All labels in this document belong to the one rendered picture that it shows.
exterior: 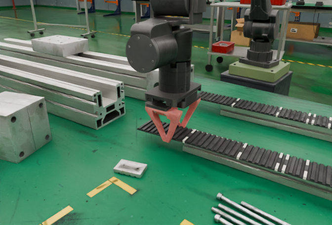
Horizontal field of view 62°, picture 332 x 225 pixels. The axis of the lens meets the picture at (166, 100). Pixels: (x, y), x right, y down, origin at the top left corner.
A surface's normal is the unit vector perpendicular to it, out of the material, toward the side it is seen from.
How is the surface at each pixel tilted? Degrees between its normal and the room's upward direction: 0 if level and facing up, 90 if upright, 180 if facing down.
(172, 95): 1
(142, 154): 0
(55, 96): 90
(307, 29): 89
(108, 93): 90
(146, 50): 89
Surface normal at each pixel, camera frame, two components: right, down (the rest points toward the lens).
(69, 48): 0.85, 0.21
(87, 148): 0.00, -0.92
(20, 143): 0.94, 0.13
